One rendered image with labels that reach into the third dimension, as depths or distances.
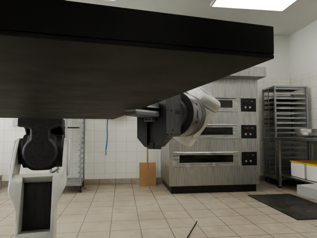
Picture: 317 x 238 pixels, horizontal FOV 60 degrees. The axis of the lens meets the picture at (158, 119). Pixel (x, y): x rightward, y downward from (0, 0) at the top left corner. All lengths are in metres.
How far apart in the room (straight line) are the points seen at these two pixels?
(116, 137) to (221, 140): 1.97
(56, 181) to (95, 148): 4.44
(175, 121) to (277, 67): 5.91
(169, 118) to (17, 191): 0.58
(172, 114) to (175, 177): 3.97
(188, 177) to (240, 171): 0.86
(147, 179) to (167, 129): 4.67
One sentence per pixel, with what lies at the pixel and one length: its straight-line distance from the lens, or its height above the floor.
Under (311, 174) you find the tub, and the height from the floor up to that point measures 0.33.
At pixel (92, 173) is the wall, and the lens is 5.37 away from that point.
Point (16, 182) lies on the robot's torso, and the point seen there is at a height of 0.82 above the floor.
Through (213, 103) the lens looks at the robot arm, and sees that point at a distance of 0.59.
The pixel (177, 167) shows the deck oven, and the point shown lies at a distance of 4.41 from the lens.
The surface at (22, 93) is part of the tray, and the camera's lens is 0.26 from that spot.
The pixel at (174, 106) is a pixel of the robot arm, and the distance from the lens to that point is 0.47.
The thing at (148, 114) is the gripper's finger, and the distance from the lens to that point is 0.41.
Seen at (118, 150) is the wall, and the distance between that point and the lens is 5.31.
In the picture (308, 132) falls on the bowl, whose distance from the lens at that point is 5.01.
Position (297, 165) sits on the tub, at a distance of 5.09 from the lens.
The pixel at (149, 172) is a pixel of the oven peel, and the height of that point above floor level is 0.25.
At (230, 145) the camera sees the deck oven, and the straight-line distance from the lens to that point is 4.63.
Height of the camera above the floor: 0.97
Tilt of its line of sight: 3 degrees up
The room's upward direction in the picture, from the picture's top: straight up
